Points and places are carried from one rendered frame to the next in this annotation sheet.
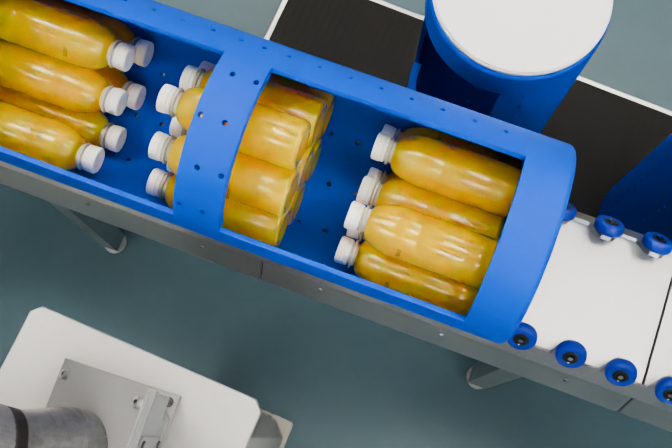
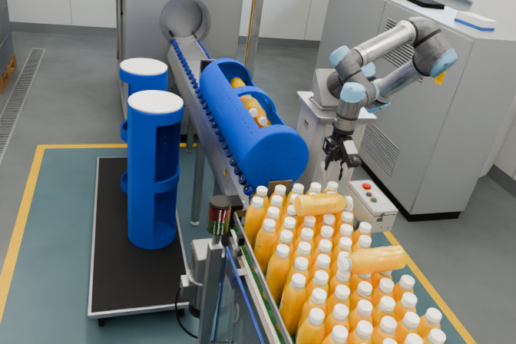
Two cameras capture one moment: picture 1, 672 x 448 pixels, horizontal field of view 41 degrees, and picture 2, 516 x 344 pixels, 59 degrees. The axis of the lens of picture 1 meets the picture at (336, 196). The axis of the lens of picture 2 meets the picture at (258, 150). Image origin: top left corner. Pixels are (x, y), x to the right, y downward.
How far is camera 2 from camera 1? 2.38 m
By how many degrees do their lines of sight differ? 72
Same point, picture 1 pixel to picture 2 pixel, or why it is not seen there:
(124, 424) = (323, 72)
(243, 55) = (235, 93)
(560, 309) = not seen: hidden behind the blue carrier
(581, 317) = not seen: hidden behind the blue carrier
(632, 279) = not seen: hidden behind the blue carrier
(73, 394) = (326, 95)
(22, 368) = (331, 115)
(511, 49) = (175, 99)
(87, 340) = (315, 110)
